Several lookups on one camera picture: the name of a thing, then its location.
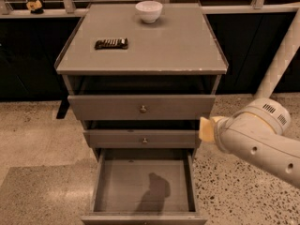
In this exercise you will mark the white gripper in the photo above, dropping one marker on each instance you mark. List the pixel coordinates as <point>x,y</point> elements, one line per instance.
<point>219,131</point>

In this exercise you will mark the yellow sponge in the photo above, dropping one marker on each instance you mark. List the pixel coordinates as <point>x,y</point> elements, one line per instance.
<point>206,131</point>

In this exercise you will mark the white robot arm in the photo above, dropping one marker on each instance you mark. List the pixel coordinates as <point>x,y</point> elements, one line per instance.
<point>255,134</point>

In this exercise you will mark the grey drawer cabinet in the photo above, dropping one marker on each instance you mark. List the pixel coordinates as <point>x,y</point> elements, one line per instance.
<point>175,55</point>

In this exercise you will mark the grey open bottom drawer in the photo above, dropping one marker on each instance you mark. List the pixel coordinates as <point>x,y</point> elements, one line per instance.
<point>144,187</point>

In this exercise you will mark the grey middle drawer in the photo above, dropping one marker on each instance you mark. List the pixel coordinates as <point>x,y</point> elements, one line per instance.
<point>141,138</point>

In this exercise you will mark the grey top drawer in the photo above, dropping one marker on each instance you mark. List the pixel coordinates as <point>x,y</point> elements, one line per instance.
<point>141,107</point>

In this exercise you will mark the dark chocolate bar wrapper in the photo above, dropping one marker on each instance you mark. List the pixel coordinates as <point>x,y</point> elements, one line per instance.
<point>111,43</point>

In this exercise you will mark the white ceramic bowl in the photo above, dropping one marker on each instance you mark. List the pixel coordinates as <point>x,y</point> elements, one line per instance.
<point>149,11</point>

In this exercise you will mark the small yellow black figurine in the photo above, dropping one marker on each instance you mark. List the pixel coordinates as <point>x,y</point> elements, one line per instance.
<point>34,6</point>

